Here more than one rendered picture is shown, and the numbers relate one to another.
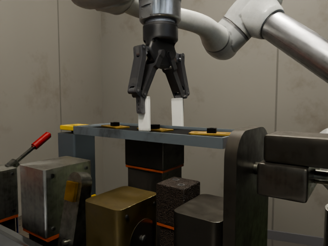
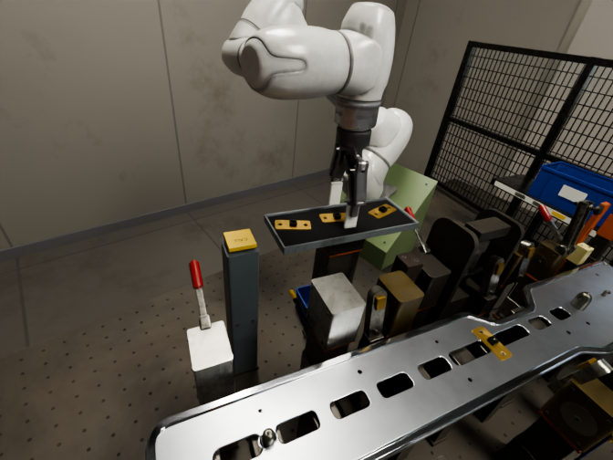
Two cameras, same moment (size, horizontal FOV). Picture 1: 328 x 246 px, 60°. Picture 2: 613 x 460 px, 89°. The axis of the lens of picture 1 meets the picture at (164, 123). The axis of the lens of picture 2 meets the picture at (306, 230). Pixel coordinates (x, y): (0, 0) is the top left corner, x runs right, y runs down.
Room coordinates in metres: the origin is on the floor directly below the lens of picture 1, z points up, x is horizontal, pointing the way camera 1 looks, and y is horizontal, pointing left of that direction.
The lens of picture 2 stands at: (0.38, 0.65, 1.57)
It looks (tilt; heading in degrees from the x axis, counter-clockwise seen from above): 34 degrees down; 297
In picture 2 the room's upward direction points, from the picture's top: 7 degrees clockwise
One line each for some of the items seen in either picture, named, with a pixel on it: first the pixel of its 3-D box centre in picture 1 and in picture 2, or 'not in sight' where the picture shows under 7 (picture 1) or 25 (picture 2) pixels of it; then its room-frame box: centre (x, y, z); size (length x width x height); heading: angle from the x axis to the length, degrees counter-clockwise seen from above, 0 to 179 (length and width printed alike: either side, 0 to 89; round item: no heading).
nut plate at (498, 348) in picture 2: not in sight; (492, 341); (0.19, 0.02, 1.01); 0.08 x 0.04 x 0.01; 144
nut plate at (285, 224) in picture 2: (114, 124); (293, 223); (0.69, 0.12, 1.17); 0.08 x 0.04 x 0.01; 37
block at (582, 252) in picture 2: not in sight; (554, 287); (-0.02, -0.49, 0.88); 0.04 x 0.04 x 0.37; 55
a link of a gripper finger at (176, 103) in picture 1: (177, 113); (335, 193); (0.65, -0.03, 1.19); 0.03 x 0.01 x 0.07; 48
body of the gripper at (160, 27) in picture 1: (160, 46); (351, 147); (0.62, 0.01, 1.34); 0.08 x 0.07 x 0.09; 138
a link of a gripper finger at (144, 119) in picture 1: (144, 113); (351, 214); (0.58, 0.04, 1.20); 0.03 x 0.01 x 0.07; 48
